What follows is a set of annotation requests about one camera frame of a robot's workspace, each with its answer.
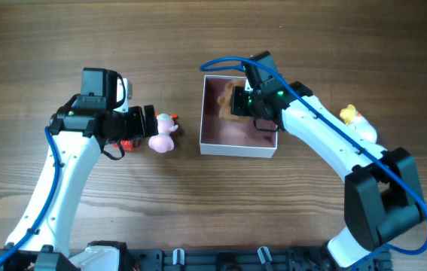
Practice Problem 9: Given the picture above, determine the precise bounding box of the brown plush toy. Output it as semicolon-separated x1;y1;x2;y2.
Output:
217;79;249;123

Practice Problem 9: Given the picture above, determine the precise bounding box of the white cardboard box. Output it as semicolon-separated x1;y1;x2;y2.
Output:
199;75;278;158

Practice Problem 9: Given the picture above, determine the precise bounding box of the white plush duck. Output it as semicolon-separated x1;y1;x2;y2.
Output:
340;105;377;144

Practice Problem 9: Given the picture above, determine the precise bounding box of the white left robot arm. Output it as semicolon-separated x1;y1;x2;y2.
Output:
7;105;157;255

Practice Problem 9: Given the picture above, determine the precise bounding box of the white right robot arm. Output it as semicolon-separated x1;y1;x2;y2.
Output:
230;78;427;269

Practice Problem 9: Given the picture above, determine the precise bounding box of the red toy fire truck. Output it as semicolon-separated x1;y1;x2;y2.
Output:
120;139;141;151

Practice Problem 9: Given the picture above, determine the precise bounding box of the pink pig figurine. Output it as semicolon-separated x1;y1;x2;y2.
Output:
148;113;179;154

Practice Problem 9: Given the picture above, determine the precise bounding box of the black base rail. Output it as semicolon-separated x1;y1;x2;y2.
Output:
0;240;393;271

